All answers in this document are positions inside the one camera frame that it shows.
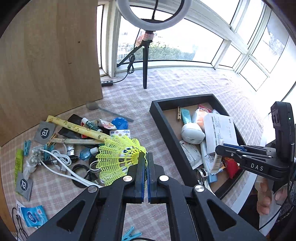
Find yellow plastic shuttlecock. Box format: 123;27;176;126
96;136;147;186

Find white usb cable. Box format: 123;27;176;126
39;148;102;188

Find green white glue stick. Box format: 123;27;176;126
81;118;102;132

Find right hand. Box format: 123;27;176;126
254;176;287;215

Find white paper receipt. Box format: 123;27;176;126
203;113;238;154

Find white round device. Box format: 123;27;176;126
181;123;205;145

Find black storage tray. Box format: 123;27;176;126
149;93;249;200

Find blue small spray bottle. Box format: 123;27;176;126
79;147;99;161

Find wooden clothespin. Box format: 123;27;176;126
177;106;182;121

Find blue wet wipes packet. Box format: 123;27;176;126
21;205;48;228

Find chopsticks in paper sleeve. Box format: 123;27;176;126
49;138;103;145

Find white patterned tissue pack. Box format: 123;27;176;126
109;129;131;138

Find red white coffee sachet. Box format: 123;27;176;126
97;118;117;131

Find white leaflet card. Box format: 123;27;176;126
16;200;25;220

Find blue tape measure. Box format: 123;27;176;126
111;117;128;130

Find black foil pouch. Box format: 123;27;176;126
58;114;90;139

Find yellow-green tube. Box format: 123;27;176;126
15;149;23;183

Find grey round-logo sachet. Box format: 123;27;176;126
34;121;56;145

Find metal spoon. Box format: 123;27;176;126
85;101;134;123

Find coiled black cable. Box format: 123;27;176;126
71;164;98;188

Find black cables beside table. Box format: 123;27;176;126
11;207;30;241

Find ring light black cable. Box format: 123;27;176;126
101;54;136;88

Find white ring light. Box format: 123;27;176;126
116;0;192;32

